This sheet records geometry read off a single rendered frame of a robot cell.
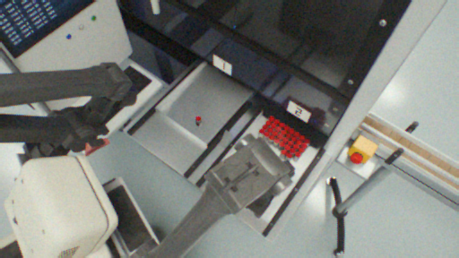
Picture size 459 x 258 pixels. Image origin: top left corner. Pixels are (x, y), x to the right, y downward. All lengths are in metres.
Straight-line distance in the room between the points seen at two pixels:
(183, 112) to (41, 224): 0.78
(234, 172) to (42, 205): 0.41
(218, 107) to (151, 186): 0.98
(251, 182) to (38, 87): 0.46
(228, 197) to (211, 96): 0.93
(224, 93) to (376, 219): 1.31
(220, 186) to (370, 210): 1.85
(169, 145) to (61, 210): 0.65
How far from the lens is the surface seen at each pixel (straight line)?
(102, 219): 0.78
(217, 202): 0.54
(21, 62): 1.36
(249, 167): 0.56
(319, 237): 2.17
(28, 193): 0.81
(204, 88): 1.44
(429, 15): 0.84
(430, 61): 3.17
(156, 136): 1.35
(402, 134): 1.42
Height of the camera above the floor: 2.05
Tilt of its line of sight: 62 degrees down
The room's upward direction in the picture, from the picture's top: 2 degrees clockwise
